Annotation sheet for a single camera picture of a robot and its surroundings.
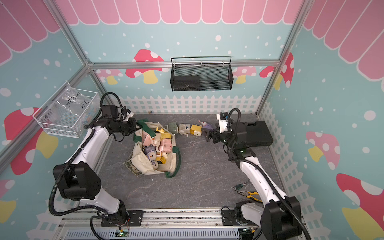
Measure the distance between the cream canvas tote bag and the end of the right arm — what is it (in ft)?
0.81

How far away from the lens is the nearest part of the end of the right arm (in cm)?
67

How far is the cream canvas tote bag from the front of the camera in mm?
811
